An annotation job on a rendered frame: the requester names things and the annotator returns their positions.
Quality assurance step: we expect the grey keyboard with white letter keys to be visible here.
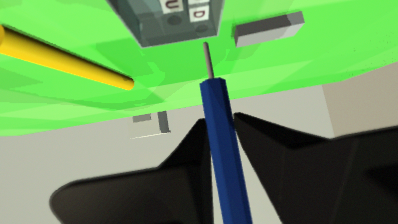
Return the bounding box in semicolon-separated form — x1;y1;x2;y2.
104;0;226;49

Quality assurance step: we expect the yellow stylus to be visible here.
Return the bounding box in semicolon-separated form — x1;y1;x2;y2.
0;25;134;90

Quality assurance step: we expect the blue stylus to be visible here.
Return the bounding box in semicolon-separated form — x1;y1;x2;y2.
199;42;253;224

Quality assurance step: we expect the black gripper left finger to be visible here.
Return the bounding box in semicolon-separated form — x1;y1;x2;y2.
49;118;214;224

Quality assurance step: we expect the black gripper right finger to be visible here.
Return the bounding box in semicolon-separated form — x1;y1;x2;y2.
233;112;398;224

